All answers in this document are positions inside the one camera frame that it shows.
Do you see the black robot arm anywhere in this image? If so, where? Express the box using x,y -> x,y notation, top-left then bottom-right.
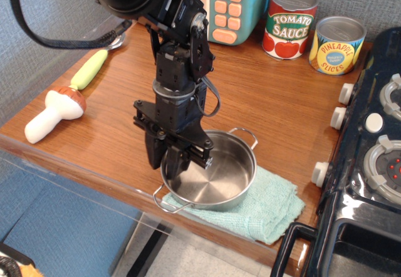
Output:
98,0 -> 214,179

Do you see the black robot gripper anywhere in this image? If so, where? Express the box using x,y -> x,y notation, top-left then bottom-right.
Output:
133,84 -> 214,180

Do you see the steel pot with handles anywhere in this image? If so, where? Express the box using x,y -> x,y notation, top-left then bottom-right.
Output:
153,128 -> 258,214

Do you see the black braided cable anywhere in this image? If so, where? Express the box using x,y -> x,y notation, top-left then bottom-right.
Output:
8,0 -> 132,50

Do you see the white stove knob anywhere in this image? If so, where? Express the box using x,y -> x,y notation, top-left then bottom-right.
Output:
338,83 -> 354,105
311,162 -> 329,187
330,107 -> 346,130

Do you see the spoon with green handle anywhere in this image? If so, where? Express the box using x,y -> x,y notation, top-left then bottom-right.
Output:
70,33 -> 125,90

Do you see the orange fuzzy object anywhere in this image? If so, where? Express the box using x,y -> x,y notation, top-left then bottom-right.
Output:
19,264 -> 44,277

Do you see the black toy stove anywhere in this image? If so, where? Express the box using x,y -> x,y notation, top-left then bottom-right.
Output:
271,27 -> 400,276

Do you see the light blue folded cloth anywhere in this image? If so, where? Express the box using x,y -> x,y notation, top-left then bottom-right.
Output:
179,166 -> 305,244

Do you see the tomato sauce can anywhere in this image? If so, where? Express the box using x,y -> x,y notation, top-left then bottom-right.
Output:
262,0 -> 318,60

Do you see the teal toy microwave oven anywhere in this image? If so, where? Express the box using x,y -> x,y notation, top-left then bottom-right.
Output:
201,0 -> 269,46

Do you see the white stove knob middle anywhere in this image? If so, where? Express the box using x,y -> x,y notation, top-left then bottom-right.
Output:
330,107 -> 346,130

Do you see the pineapple slices can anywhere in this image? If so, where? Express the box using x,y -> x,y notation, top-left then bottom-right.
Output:
309,16 -> 367,76

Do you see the white stove knob lower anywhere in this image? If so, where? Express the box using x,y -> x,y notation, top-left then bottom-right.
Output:
311,162 -> 329,187

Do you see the plush toy mushroom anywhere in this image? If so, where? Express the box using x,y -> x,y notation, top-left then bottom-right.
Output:
24,86 -> 86,144

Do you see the white stove knob upper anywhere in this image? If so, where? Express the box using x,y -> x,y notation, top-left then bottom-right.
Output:
338,83 -> 354,105

